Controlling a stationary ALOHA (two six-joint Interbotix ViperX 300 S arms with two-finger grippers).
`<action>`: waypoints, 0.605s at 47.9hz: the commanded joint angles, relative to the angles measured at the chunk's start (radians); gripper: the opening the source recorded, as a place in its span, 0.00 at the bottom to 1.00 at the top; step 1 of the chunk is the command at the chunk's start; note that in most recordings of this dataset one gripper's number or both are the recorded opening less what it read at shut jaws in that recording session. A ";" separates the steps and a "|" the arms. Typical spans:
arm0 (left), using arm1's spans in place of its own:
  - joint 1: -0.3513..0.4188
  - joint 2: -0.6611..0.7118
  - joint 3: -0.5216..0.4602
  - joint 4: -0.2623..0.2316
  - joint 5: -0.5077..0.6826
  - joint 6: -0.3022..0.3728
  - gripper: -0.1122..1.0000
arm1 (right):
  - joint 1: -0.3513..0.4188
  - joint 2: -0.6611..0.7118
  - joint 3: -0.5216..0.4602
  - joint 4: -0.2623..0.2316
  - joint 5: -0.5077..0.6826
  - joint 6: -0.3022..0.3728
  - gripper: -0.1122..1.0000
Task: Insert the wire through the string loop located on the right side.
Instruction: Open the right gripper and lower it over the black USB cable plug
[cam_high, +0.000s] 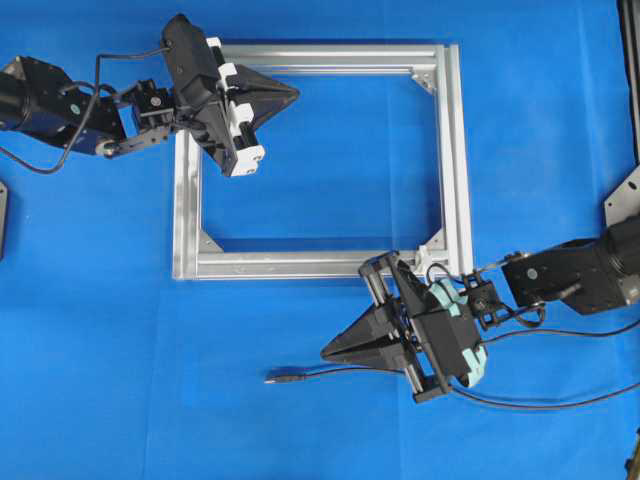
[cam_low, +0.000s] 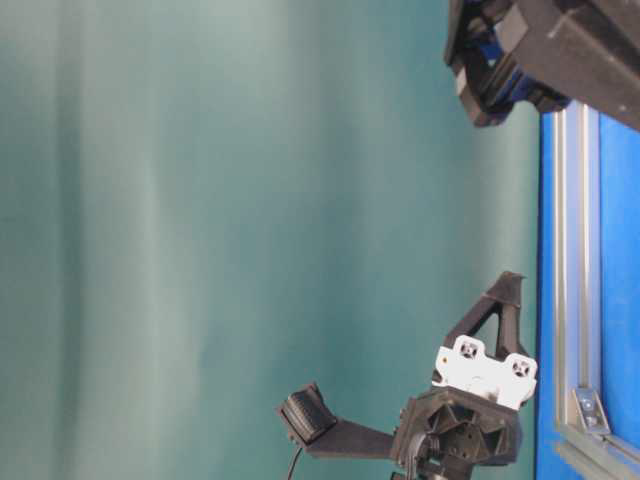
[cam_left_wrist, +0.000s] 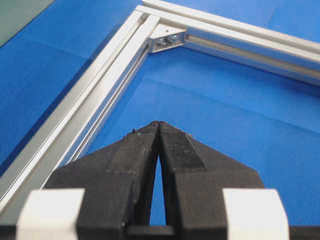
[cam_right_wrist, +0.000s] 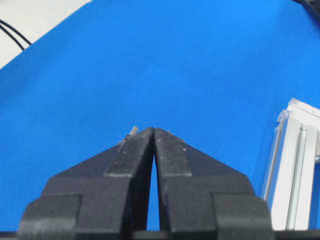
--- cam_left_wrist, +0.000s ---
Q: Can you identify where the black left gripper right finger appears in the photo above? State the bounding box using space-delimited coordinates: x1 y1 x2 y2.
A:
159 121 264 229

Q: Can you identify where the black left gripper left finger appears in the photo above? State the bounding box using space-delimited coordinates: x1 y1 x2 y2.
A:
45 121 159 240

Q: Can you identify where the aluminium extrusion frame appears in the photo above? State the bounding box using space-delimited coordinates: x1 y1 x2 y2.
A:
0 0 320 224

